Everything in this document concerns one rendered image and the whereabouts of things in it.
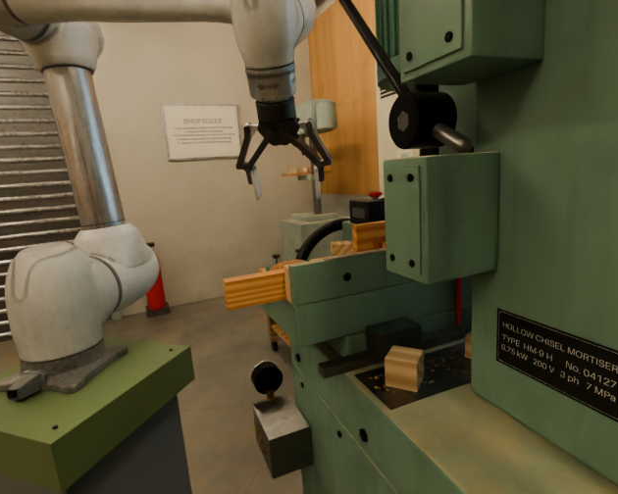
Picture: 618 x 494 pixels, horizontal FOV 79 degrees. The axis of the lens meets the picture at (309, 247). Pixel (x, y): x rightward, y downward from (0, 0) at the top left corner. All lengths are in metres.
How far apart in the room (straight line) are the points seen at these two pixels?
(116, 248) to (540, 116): 0.89
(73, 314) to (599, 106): 0.87
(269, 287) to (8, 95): 3.13
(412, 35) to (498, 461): 0.40
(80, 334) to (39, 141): 2.65
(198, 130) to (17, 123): 1.25
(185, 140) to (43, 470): 2.93
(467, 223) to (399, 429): 0.23
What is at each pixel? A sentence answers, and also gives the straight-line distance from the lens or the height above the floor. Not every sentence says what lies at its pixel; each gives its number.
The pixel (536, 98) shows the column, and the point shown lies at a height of 1.12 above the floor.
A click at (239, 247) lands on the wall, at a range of 3.59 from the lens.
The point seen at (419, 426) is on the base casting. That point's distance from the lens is 0.46.
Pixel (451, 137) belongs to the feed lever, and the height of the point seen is 1.10.
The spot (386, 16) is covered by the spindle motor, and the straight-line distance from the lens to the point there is 0.63.
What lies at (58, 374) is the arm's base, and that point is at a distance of 0.93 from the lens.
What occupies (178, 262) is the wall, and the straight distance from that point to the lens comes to 3.50.
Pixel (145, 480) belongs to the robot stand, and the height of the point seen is 0.43.
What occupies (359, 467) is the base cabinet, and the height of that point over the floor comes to 0.68.
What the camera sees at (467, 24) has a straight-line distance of 0.35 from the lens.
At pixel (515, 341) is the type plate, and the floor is 0.89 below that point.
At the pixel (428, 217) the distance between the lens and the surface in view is 0.36.
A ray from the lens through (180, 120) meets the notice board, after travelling 3.48.
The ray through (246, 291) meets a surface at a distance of 0.52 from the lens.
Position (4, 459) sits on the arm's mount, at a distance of 0.89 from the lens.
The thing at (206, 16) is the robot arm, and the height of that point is 1.39.
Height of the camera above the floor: 1.07
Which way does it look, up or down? 11 degrees down
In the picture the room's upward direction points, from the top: 4 degrees counter-clockwise
